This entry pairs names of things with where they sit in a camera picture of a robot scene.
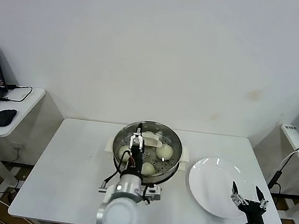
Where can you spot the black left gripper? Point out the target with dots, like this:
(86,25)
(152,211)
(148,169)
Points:
(136,160)

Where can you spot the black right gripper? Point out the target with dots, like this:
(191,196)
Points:
(255,214)

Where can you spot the white steamed baozi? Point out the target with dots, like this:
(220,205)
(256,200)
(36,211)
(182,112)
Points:
(164,151)
(148,169)
(148,133)
(123,152)

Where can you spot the round glass pot lid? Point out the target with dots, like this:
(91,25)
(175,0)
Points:
(148,141)

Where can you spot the black computer mouse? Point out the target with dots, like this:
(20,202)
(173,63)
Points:
(5,117)

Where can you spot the perforated steel steamer basket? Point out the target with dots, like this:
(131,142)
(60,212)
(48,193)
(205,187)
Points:
(172,171)

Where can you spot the round white plate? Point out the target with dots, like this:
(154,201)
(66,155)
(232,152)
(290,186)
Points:
(211,184)

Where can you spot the white side table with sticker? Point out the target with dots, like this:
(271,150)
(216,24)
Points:
(292,136)

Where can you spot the small printed table sticker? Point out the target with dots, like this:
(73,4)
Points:
(291,127)

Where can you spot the white side table with mouse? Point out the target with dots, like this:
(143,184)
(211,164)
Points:
(29,103)

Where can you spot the floor power strip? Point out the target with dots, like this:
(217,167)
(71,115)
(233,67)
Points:
(20,175)

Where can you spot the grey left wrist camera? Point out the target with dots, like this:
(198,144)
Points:
(154,192)

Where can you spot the white wall socket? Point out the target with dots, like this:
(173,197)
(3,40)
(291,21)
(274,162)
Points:
(18,147)

